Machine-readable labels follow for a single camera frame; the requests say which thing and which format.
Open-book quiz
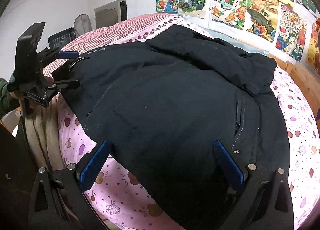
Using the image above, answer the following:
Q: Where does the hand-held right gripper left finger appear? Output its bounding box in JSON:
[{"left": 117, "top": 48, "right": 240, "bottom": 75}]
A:
[{"left": 29, "top": 139, "right": 112, "bottom": 230}]

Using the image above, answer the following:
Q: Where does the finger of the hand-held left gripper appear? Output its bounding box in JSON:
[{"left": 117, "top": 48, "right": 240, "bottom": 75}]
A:
[
  {"left": 51, "top": 79, "right": 81, "bottom": 92},
  {"left": 46, "top": 48, "right": 79, "bottom": 63}
]

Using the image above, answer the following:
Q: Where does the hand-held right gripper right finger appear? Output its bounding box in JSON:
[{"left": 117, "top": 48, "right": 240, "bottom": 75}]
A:
[{"left": 214, "top": 140, "right": 294, "bottom": 230}]

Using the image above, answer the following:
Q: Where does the black padded jacket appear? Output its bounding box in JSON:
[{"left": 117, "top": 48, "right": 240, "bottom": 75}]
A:
[{"left": 51, "top": 24, "right": 292, "bottom": 230}]

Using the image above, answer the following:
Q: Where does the person's left forearm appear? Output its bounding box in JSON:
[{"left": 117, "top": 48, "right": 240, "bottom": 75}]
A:
[{"left": 0, "top": 77, "right": 21, "bottom": 120}]

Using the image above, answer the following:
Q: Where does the black plastic crate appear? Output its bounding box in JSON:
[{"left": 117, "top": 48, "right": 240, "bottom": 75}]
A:
[{"left": 47, "top": 27, "right": 77, "bottom": 48}]

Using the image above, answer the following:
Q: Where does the grey standing fan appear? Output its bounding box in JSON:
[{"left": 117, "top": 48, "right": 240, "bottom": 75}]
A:
[{"left": 73, "top": 14, "right": 91, "bottom": 39}]

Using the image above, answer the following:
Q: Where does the pink fruit-print quilt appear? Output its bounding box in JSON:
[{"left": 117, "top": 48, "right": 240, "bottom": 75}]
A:
[{"left": 56, "top": 15, "right": 320, "bottom": 230}]

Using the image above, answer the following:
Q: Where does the red checkered pillow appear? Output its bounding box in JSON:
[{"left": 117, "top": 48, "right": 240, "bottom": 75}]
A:
[{"left": 42, "top": 13, "right": 185, "bottom": 78}]

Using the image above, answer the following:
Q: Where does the beige fleece blanket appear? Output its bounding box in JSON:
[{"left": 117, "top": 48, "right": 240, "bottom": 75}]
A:
[{"left": 24, "top": 102, "right": 66, "bottom": 172}]

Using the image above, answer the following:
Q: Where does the pale blue cloth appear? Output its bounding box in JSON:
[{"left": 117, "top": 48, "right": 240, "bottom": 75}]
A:
[{"left": 207, "top": 27, "right": 271, "bottom": 56}]

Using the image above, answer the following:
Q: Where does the red city drawing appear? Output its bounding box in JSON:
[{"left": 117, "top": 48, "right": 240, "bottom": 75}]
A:
[{"left": 275, "top": 4, "right": 308, "bottom": 62}]

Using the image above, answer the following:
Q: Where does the yellow bear drawing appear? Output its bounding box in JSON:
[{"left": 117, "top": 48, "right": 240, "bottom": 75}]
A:
[{"left": 306, "top": 18, "right": 320, "bottom": 68}]

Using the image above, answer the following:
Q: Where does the orange landscape drawing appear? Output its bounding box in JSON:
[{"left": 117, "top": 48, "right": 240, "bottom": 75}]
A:
[{"left": 245, "top": 0, "right": 280, "bottom": 43}]

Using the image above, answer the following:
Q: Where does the turtle and fish drawing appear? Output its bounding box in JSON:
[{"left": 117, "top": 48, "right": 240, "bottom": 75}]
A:
[{"left": 211, "top": 0, "right": 248, "bottom": 29}]

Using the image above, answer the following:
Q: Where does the wooden bed frame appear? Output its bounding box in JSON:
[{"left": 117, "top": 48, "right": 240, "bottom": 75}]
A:
[{"left": 269, "top": 53, "right": 320, "bottom": 105}]

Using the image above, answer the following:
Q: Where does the white wall pipe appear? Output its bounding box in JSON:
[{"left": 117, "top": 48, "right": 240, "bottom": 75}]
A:
[{"left": 208, "top": 0, "right": 215, "bottom": 28}]

